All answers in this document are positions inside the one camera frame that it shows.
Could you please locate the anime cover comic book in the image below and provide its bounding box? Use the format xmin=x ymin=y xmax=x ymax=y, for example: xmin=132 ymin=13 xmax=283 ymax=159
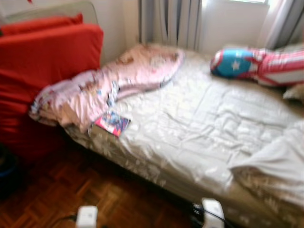
xmin=94 ymin=111 xmax=131 ymax=137

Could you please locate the bed with grey floral sheet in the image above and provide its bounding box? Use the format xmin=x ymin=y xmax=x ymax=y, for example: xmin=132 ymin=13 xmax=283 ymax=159
xmin=62 ymin=43 xmax=304 ymax=228

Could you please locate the folded grey floral duvet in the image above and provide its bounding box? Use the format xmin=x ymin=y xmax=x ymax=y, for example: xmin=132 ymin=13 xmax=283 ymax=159
xmin=228 ymin=121 xmax=304 ymax=209

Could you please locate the grey floral pillow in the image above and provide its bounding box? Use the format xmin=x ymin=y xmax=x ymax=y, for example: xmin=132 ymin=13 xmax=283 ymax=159
xmin=283 ymin=83 xmax=304 ymax=101

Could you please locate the Captain America body pillow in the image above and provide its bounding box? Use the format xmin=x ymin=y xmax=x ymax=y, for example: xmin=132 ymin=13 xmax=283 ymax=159
xmin=210 ymin=47 xmax=304 ymax=87

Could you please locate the pink cartoon print blanket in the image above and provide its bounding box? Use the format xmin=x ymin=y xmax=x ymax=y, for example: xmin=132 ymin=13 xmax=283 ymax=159
xmin=28 ymin=44 xmax=186 ymax=133

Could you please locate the grey curtain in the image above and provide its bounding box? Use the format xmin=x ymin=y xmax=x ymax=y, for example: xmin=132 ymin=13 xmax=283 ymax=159
xmin=139 ymin=0 xmax=202 ymax=50
xmin=259 ymin=0 xmax=304 ymax=50

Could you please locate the large red covered cushion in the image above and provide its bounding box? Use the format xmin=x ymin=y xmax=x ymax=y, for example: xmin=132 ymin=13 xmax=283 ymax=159
xmin=0 ymin=24 xmax=104 ymax=160

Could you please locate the small red covered cushion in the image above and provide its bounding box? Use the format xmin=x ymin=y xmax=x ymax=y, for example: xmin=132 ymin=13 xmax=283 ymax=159
xmin=0 ymin=13 xmax=84 ymax=37

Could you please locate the white quilted upright mattress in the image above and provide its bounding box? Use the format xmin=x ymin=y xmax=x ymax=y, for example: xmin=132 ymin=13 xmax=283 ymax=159
xmin=0 ymin=0 xmax=99 ymax=27

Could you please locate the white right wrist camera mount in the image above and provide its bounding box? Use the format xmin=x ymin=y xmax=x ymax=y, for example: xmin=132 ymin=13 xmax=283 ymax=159
xmin=202 ymin=198 xmax=225 ymax=228

